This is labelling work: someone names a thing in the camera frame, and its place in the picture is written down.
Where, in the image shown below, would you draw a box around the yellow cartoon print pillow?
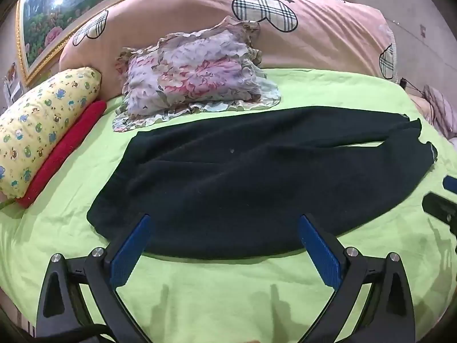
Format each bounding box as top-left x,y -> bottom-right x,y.
0,66 -> 103,200

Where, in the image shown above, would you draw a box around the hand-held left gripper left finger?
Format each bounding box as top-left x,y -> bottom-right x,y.
35,214 -> 154,343

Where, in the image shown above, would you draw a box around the black pants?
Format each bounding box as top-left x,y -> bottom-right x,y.
87,106 -> 438,260

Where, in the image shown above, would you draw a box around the green bed sheet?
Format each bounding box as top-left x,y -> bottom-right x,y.
0,67 -> 457,343

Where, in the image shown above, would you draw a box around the red towel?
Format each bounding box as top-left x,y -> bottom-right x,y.
16,100 -> 108,208

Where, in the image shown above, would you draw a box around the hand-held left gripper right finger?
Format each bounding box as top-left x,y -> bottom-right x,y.
298,214 -> 416,343

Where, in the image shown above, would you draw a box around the black cable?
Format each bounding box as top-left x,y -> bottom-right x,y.
399,77 -> 434,124

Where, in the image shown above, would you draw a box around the gold framed landscape painting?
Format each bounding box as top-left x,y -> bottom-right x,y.
15,0 -> 350,87

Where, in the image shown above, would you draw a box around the wall stickers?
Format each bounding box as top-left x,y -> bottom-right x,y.
3,61 -> 23,102

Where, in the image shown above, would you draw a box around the pink heart print quilt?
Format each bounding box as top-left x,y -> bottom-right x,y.
58,0 -> 398,101

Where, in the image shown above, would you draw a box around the pink striped cloth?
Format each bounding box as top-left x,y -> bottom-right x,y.
423,85 -> 457,139

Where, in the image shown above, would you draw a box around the floral ruffled pillow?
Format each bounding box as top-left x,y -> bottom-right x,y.
112,16 -> 282,133

